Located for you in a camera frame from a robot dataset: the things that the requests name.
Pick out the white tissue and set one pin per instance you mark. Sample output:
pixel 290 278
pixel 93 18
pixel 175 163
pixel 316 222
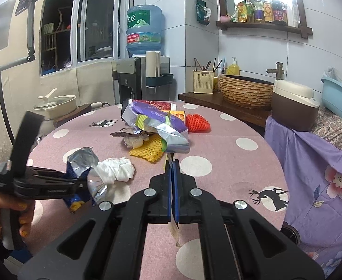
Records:
pixel 115 169

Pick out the green hanging bag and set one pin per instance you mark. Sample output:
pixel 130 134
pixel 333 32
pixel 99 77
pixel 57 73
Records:
pixel 203 13

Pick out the blue foil snack bag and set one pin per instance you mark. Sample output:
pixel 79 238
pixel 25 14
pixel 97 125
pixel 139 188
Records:
pixel 83 164

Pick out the left hand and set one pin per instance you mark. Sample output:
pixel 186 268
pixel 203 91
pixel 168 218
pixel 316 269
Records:
pixel 25 208

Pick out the purple foil snack bag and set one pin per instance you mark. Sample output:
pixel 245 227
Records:
pixel 150 119

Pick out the dark wooden counter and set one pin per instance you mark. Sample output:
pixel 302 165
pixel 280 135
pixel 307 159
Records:
pixel 216 101

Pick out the wooden wall shelf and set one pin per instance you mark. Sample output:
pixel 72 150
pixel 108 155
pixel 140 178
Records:
pixel 303 30

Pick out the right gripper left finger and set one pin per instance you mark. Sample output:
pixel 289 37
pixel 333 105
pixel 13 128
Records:
pixel 127 227

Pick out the yellow foam fruit net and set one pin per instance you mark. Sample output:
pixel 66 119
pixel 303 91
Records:
pixel 151 150

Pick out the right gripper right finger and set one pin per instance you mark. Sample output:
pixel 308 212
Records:
pixel 217 223

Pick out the paper cup holder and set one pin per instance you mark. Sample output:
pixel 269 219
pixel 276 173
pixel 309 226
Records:
pixel 154 77

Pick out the brass faucet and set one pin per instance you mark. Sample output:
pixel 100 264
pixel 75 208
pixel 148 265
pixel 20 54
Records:
pixel 278 71

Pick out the red foam fruit net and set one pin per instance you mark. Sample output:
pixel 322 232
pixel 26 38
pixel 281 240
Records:
pixel 197 123

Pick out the yellow chip canister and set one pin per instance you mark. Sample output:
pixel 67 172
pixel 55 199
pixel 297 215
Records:
pixel 179 114

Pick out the white pot with lid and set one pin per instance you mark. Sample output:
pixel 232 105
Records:
pixel 53 108

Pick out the window frame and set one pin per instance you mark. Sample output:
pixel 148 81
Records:
pixel 79 32

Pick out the purple floral cloth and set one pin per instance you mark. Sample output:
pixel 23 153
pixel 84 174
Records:
pixel 313 171

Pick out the light blue basin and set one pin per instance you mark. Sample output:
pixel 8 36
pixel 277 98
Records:
pixel 332 95

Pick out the water dispenser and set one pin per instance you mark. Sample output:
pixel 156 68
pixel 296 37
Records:
pixel 133 83

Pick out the pink polka dot tablecloth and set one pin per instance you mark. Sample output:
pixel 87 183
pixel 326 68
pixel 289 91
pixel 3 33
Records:
pixel 231 161

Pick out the beige chopstick holder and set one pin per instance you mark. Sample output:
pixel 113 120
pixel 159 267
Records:
pixel 203 82

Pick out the red chip canister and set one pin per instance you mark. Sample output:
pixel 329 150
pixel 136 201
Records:
pixel 163 106

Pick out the blue water jug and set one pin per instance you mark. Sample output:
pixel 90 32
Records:
pixel 144 29

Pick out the brown white rice cooker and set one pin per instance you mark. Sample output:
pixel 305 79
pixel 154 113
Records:
pixel 294 105

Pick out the woven basket sink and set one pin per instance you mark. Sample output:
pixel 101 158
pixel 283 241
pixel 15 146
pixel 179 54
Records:
pixel 246 92

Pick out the yellow soap bottle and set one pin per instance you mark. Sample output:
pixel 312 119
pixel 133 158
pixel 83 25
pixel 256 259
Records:
pixel 233 69

